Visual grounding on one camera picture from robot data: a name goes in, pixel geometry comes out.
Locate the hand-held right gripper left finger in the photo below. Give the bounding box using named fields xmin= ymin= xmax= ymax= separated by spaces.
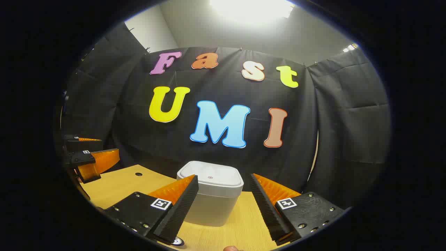
xmin=99 ymin=174 xmax=200 ymax=244

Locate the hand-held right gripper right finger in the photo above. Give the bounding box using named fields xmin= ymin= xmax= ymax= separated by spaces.
xmin=249 ymin=173 xmax=349 ymax=246

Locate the white desktop garbage bin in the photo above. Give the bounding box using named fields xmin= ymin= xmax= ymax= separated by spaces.
xmin=177 ymin=161 xmax=244 ymax=227

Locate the wooden desktop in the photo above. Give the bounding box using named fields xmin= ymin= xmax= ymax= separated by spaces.
xmin=79 ymin=165 xmax=290 ymax=251

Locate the black backdrop cloth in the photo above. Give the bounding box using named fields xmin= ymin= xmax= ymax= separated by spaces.
xmin=59 ymin=21 xmax=392 ymax=210

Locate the large ceiling light panel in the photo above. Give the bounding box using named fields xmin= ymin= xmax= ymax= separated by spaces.
xmin=209 ymin=0 xmax=296 ymax=23

